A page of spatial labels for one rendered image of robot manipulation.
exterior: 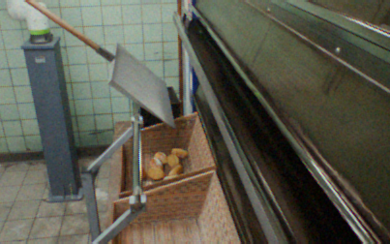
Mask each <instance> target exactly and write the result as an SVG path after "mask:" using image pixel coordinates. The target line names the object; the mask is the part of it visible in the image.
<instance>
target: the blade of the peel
mask: <svg viewBox="0 0 390 244"><path fill-rule="evenodd" d="M113 54H114V55H115V58H114V60H113V61H112V62H111V63H110V72H109V77H108V82H107V84H108V85H109V86H111V87H113V88H114V89H115V90H118V92H120V93H121V94H123V95H125V96H126V97H127V98H130V100H132V101H133V102H135V103H137V104H138V105H139V106H141V107H143V108H144V109H146V110H148V111H149V112H150V113H153V115H155V116H157V117H158V118H160V119H161V120H163V121H164V122H165V123H166V124H168V125H169V126H171V127H172V128H174V129H176V127H175V123H174V120H173V116H172V108H171V104H170V101H169V97H168V90H167V86H166V82H164V81H163V80H162V79H161V78H159V77H158V76H157V75H155V74H154V73H153V71H150V70H149V68H148V67H145V65H144V64H143V63H141V62H140V61H139V60H138V59H136V58H135V57H134V56H133V55H131V54H130V52H129V51H127V50H126V49H125V48H124V47H122V46H121V45H120V44H118V43H116V44H115V45H114V50H113Z"/></svg>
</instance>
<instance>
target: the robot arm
mask: <svg viewBox="0 0 390 244"><path fill-rule="evenodd" d="M7 9H8V13H9V15H10V17H11V18H12V19H14V20H20V21H26V22H27V26H28V30H29V32H30V40H29V43H30V44H33V45H40V44H49V43H51V42H53V34H51V33H50V31H49V20H48V17H47V16H45V15H43V14H42V13H40V12H38V10H37V9H34V8H33V7H32V6H30V5H28V4H27V3H26V2H25V1H22V0H7Z"/></svg>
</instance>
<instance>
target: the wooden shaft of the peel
mask: <svg viewBox="0 0 390 244"><path fill-rule="evenodd" d="M22 1H25V2H26V3H27V4H28V5H30V6H32V7H33V8H34V9H37V10H38V12H40V13H42V14H43V15H45V16H47V17H48V18H49V19H50V20H53V21H54V22H55V23H56V24H58V25H60V26H61V27H62V28H65V30H66V31H68V32H70V33H71V34H72V35H73V36H75V37H76V38H78V39H79V40H81V41H83V43H84V44H87V45H88V46H90V47H91V48H93V49H94V50H95V51H96V50H97V48H98V47H99V45H98V44H95V42H93V41H92V40H90V39H89V38H87V36H84V35H83V34H82V33H81V32H79V31H77V30H76V29H75V28H73V27H72V25H70V24H68V23H67V22H66V21H65V20H62V19H61V17H59V16H57V15H55V14H54V13H52V12H51V11H50V10H49V9H46V8H45V7H44V6H43V5H41V4H40V3H38V1H35V0H22Z"/></svg>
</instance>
